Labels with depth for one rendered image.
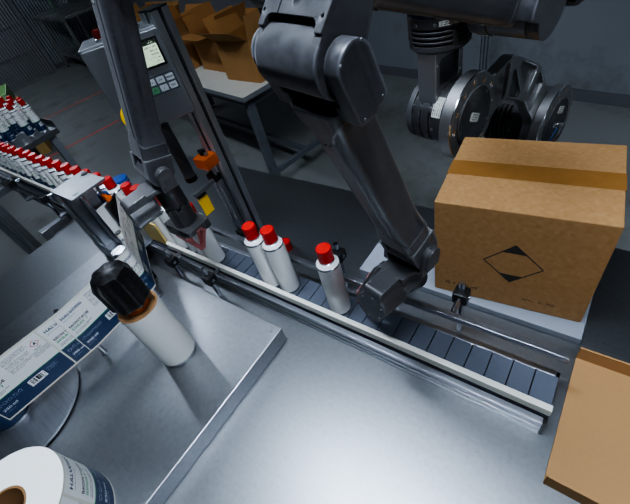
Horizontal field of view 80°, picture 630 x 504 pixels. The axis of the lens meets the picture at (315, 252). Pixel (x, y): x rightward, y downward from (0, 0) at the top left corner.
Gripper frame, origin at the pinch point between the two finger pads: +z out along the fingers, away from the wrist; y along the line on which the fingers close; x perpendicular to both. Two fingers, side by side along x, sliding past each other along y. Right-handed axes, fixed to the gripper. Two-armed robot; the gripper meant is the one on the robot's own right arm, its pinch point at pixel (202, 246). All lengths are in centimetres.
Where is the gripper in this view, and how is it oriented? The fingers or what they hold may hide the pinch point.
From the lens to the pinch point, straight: 101.9
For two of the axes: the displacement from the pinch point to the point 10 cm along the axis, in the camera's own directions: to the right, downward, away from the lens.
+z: 2.2, 6.8, 7.0
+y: 8.0, 2.8, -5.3
